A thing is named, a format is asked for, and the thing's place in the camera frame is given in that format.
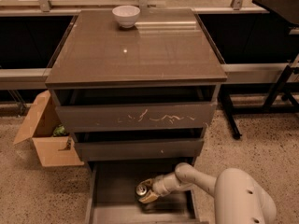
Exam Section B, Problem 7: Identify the open cardboard box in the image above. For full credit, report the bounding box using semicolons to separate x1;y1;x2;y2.
13;91;84;167

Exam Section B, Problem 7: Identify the green item in box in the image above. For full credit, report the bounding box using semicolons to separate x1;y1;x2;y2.
52;124;68;137

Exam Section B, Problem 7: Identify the grey drawer cabinet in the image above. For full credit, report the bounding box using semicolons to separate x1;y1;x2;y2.
45;8;228;166

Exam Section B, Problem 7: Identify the grey bottom drawer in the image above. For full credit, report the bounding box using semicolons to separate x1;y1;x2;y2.
84;158;200;224

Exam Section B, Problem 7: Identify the grey drawer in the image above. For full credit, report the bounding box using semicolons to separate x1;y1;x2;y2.
75;128;204;161
55;89;216;133
84;158;200;224

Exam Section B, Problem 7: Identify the grey top drawer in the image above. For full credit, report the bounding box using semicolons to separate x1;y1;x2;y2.
55;89;216;133

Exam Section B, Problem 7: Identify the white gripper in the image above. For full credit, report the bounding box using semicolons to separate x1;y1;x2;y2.
139;175;170;203

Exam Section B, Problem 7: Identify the white ceramic bowl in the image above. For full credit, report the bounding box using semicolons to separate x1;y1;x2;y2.
112;6;140;28

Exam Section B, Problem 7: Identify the grey middle drawer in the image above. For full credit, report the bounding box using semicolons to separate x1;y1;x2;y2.
75;128;204;161

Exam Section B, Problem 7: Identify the green soda can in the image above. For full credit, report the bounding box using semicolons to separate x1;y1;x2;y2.
135;184;149;199

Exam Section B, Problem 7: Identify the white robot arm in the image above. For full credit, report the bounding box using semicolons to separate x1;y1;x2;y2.
135;162;277;224

